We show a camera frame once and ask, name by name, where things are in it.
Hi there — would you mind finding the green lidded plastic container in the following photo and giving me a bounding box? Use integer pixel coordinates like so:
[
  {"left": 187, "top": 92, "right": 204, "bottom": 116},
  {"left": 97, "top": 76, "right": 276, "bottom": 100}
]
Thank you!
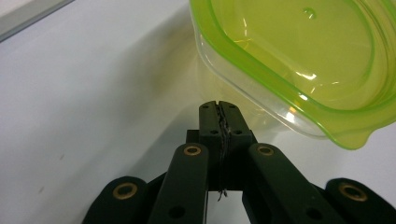
[{"left": 189, "top": 0, "right": 396, "bottom": 151}]

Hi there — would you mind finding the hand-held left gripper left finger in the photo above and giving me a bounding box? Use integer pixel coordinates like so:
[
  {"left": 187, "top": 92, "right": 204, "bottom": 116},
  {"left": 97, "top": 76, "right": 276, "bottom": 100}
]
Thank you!
[{"left": 186, "top": 101, "right": 226, "bottom": 191}]

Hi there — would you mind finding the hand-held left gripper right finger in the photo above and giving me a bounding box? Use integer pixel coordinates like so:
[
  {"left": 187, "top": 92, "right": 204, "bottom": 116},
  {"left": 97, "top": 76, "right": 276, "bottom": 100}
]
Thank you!
[{"left": 219, "top": 100, "right": 258, "bottom": 191}]

